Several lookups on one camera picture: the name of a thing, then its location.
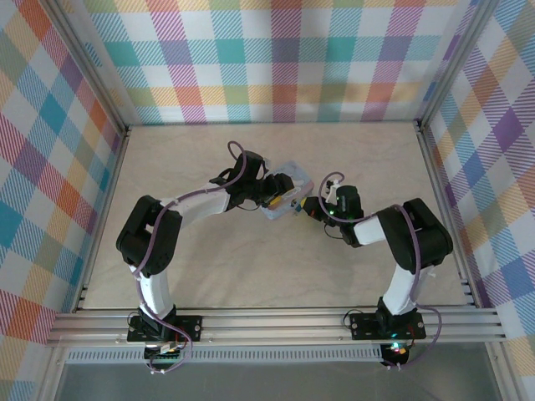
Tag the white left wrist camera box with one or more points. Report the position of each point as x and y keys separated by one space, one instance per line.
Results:
x=266 y=163

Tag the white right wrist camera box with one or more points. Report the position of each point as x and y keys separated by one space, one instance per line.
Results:
x=333 y=193

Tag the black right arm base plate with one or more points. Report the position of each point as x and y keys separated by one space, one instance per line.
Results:
x=363 y=326

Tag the aluminium side rail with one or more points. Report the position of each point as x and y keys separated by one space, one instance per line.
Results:
x=108 y=200
x=436 y=184

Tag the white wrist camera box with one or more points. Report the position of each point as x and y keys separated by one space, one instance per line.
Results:
x=333 y=193
x=266 y=163

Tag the pastel blue cartoon tin box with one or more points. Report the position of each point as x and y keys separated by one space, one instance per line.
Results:
x=292 y=173

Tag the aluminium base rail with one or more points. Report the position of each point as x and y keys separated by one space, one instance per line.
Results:
x=271 y=323

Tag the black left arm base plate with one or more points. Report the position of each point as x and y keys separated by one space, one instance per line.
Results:
x=190 y=328

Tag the small dark padlock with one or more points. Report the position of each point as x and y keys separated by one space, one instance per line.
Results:
x=297 y=205

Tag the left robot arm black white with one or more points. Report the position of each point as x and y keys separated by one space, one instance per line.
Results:
x=146 y=238

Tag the aluminium frame post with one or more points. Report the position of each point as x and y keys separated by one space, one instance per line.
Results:
x=90 y=67
x=455 y=62

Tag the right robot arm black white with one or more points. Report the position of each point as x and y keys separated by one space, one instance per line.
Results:
x=418 y=234

